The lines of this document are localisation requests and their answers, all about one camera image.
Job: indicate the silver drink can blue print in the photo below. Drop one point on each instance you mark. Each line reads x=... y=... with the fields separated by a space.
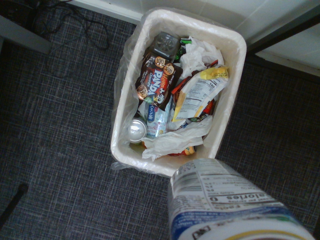
x=225 y=205

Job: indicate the plain silver can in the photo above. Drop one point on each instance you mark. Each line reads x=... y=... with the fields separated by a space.
x=136 y=130

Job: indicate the clear plastic bin liner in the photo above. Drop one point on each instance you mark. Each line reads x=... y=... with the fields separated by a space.
x=122 y=72

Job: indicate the cream plastic trash bin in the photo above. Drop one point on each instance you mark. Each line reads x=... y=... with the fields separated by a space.
x=235 y=65

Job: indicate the large crumpled white tissue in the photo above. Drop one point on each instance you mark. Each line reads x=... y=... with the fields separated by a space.
x=172 y=142

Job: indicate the brown Hello Panda snack bag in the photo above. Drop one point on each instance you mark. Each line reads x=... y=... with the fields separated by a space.
x=157 y=82

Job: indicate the orange snack wrapper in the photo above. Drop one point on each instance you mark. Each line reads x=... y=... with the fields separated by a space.
x=187 y=150

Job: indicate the white yellow snack bag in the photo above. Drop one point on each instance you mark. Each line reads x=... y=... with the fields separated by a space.
x=200 y=95

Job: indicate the red orange wrapper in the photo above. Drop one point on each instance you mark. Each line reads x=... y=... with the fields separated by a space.
x=209 y=110

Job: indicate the dark plastic jar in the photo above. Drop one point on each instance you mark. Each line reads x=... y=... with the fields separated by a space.
x=165 y=45

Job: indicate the green wrapper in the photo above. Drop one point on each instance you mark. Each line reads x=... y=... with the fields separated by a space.
x=183 y=42

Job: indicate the grey flat board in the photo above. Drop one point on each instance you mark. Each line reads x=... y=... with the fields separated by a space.
x=20 y=35

